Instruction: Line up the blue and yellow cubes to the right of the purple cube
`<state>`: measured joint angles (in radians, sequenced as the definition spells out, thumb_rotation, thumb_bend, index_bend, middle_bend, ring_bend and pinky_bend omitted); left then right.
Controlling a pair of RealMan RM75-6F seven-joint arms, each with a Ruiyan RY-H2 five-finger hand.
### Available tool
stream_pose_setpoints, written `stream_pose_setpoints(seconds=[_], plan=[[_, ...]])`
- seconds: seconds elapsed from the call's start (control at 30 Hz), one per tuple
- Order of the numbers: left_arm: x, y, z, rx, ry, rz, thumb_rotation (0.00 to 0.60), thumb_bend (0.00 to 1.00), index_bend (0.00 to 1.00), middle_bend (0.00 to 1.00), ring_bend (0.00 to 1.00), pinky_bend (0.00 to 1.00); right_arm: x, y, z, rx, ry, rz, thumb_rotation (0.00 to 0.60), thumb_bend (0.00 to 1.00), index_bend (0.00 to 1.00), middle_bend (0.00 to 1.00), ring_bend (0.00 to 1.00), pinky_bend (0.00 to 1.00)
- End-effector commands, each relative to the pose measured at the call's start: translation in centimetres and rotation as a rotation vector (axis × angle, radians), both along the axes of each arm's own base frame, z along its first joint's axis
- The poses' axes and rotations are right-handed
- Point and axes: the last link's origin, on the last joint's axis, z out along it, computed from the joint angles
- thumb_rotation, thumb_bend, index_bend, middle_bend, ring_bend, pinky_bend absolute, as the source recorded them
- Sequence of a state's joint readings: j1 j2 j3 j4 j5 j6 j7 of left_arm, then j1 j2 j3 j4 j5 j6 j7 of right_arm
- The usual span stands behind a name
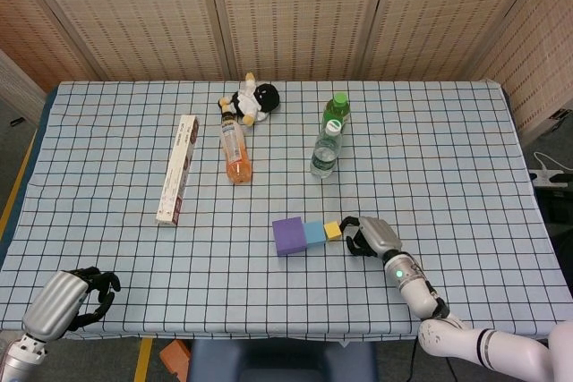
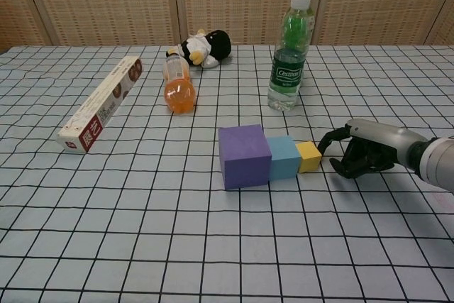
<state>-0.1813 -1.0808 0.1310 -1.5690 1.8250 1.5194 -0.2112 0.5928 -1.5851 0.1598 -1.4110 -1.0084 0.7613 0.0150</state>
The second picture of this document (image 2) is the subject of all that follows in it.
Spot long white cardboard box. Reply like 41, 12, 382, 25
56, 56, 143, 154

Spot blue cube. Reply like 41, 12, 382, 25
266, 135, 301, 180

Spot clear water bottle green label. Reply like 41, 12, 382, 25
267, 0, 316, 111

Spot black and white plush toy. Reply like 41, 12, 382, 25
165, 28, 233, 69

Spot small yellow foam cube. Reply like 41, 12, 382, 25
295, 141, 323, 173

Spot large purple foam cube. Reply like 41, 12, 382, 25
218, 124, 272, 190

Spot light blue checked tablecloth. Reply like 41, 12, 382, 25
0, 44, 454, 303

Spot woven folding screen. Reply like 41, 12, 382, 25
0, 0, 454, 54

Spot robot right hand silver black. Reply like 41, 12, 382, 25
316, 118, 426, 179

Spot orange drink bottle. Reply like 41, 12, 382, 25
162, 53, 197, 116

